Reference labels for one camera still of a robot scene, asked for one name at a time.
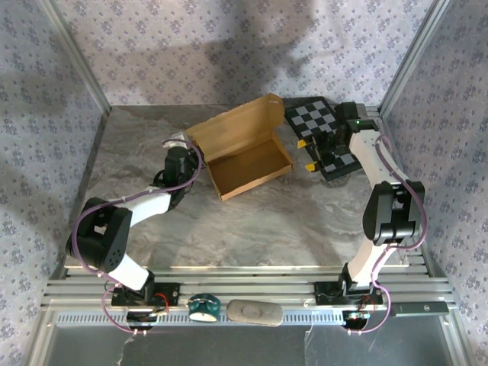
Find grey oval pad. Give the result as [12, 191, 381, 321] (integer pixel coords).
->
[226, 299, 284, 328]

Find brown cardboard box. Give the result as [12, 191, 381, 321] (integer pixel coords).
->
[185, 93, 294, 202]

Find slotted metal cable duct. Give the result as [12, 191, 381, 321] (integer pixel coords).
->
[56, 313, 346, 327]

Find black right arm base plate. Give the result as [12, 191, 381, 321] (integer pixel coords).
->
[314, 281, 384, 305]

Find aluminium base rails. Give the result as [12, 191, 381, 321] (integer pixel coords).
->
[41, 266, 457, 312]

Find black flat bar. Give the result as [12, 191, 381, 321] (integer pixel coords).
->
[390, 303, 450, 317]

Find aluminium side rail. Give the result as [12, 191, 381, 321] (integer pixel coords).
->
[365, 106, 434, 278]

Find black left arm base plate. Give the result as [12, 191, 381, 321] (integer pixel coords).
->
[111, 281, 181, 307]

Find aluminium left post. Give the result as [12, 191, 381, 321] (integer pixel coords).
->
[37, 0, 114, 115]

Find aluminium post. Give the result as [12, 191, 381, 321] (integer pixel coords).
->
[379, 0, 458, 114]
[37, 0, 114, 115]

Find aluminium right post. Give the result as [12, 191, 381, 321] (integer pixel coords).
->
[379, 0, 458, 114]

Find black grey chessboard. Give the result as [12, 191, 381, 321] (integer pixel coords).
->
[284, 97, 361, 182]

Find left circuit board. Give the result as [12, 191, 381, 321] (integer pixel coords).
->
[127, 310, 169, 324]

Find teal alarm clock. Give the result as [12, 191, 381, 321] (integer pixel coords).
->
[185, 293, 221, 322]

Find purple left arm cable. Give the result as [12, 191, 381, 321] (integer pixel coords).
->
[71, 137, 203, 336]

